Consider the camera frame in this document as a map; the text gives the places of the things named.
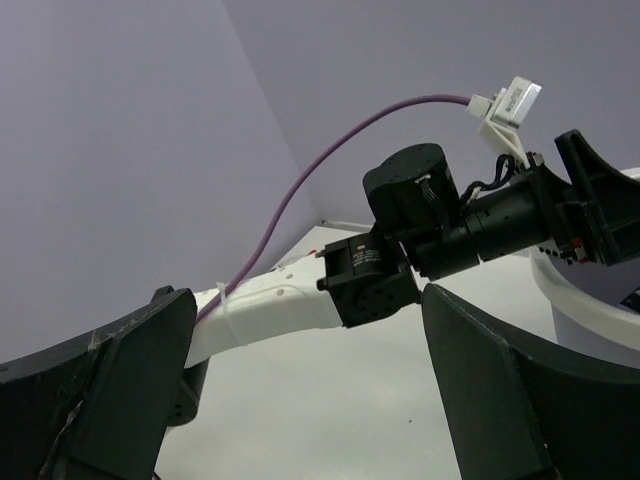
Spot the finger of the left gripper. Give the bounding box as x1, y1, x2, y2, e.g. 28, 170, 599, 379
555, 130, 639, 266

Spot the white round bin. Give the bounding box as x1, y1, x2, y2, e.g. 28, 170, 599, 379
529, 167, 640, 371

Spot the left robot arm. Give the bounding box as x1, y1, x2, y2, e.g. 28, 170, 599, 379
186, 130, 639, 377

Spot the red label water bottle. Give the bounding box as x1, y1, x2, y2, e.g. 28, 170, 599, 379
270, 249, 318, 272

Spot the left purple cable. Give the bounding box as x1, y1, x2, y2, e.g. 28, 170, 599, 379
196, 93, 474, 326

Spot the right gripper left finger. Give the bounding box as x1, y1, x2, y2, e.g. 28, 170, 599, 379
1, 286, 198, 479

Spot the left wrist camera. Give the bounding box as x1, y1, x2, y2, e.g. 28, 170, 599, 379
467, 76, 543, 169

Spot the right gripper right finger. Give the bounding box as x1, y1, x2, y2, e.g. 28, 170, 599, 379
421, 284, 639, 479

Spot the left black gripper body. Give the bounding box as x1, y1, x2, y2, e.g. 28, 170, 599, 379
462, 164, 586, 265

